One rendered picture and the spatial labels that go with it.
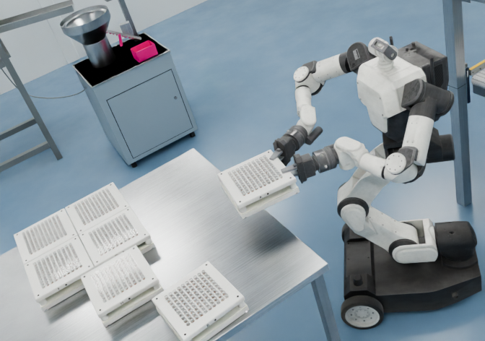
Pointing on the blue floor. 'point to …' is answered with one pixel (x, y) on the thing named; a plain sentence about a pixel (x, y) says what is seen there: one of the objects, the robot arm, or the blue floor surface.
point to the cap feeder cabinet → (138, 100)
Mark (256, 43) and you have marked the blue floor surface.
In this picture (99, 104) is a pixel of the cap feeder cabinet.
